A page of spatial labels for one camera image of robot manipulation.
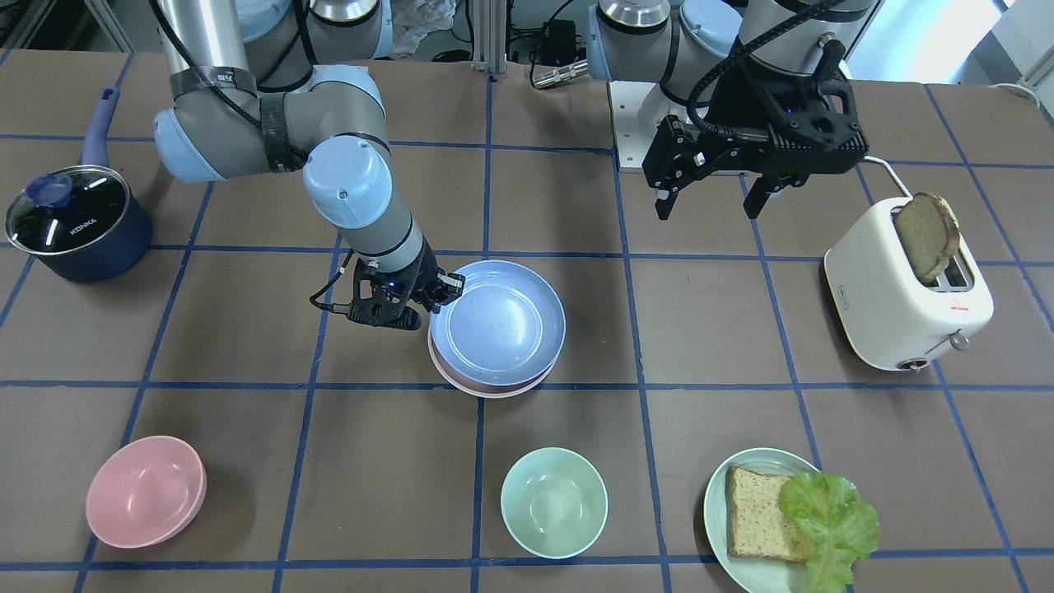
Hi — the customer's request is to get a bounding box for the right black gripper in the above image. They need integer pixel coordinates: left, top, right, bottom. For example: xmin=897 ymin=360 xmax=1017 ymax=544
xmin=345 ymin=248 xmax=464 ymax=330

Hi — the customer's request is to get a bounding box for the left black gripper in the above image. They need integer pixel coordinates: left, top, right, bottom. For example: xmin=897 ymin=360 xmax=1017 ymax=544
xmin=642 ymin=59 xmax=870 ymax=221

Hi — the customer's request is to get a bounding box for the blue plate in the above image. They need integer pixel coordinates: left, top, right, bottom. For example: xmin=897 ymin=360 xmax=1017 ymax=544
xmin=429 ymin=259 xmax=567 ymax=387

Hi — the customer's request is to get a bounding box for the pink plate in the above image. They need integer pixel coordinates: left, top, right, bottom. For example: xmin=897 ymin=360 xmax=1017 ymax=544
xmin=429 ymin=342 xmax=561 ymax=394

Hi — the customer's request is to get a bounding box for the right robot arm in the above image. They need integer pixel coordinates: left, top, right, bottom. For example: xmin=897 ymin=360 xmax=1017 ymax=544
xmin=150 ymin=1 xmax=464 ymax=330

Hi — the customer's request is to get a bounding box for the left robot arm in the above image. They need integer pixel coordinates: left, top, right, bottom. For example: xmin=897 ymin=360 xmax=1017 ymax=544
xmin=587 ymin=1 xmax=874 ymax=219

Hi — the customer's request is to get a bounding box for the cream plate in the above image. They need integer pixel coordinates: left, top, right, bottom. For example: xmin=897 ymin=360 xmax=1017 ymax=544
xmin=427 ymin=345 xmax=557 ymax=399

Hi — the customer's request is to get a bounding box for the bread slice in toaster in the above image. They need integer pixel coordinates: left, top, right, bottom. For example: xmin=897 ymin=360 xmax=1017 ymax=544
xmin=893 ymin=192 xmax=961 ymax=285

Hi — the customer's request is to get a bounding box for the cream toaster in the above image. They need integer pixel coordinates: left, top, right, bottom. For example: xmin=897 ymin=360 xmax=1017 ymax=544
xmin=821 ymin=196 xmax=994 ymax=371

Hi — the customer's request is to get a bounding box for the green bowl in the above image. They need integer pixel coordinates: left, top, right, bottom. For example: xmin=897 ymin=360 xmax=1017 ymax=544
xmin=500 ymin=447 xmax=609 ymax=559

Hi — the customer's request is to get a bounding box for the dark blue pot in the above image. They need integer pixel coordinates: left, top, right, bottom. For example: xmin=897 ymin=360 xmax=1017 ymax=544
xmin=5 ymin=86 xmax=153 ymax=282

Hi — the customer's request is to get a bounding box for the bread slice on plate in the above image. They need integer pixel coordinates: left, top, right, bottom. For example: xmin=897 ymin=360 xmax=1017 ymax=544
xmin=726 ymin=464 xmax=814 ymax=564

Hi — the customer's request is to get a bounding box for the pink bowl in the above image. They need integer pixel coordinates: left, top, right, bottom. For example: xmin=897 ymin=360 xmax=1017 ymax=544
xmin=84 ymin=435 xmax=208 ymax=549

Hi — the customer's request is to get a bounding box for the lettuce leaf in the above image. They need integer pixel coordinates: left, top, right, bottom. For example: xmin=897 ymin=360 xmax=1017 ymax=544
xmin=778 ymin=472 xmax=880 ymax=592

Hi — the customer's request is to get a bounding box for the glass pot lid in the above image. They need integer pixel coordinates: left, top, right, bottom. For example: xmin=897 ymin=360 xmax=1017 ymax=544
xmin=5 ymin=165 xmax=132 ymax=255

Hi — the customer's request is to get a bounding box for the green plate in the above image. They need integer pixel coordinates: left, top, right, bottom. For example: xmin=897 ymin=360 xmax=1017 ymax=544
xmin=701 ymin=447 xmax=818 ymax=592

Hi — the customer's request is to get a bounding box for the white toaster cable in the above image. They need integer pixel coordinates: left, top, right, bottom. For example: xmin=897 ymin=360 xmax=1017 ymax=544
xmin=863 ymin=155 xmax=913 ymax=198

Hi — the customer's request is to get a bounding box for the aluminium frame post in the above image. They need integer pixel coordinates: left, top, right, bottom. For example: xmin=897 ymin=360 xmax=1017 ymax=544
xmin=466 ymin=1 xmax=509 ymax=80

